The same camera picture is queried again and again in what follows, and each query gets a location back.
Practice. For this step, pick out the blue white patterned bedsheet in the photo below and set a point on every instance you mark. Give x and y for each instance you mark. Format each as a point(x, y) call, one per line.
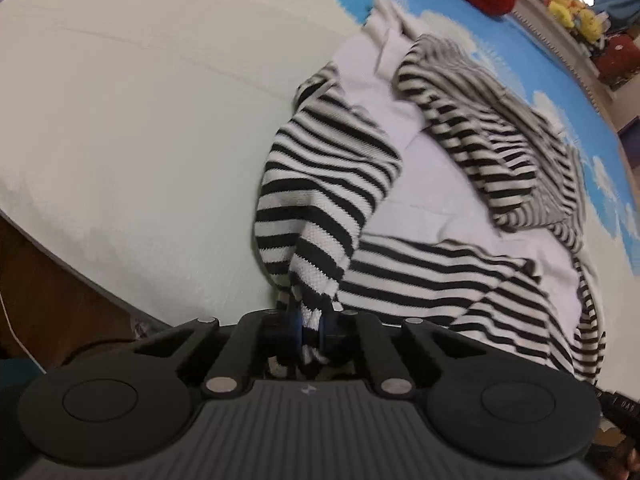
point(134, 132)

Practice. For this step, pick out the black white striped garment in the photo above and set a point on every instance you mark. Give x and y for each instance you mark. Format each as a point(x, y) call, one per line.
point(410, 183)

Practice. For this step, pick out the white headboard shelf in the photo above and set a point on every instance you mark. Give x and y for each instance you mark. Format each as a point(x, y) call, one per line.
point(533, 16)

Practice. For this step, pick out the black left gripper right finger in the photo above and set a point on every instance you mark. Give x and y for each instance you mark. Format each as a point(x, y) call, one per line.
point(485, 402)

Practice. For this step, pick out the person's right hand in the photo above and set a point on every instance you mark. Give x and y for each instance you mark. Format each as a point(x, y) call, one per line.
point(620, 462)

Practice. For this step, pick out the purple box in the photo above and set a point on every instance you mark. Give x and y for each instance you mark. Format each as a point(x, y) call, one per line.
point(629, 137)

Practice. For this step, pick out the dark red patterned cushion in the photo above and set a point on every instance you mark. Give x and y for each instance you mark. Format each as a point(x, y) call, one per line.
point(618, 62)

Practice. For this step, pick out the yellow plush toys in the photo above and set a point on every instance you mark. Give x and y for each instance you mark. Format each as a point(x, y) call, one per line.
point(578, 19)

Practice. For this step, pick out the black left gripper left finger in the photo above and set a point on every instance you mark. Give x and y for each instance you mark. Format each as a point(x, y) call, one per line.
point(128, 403)

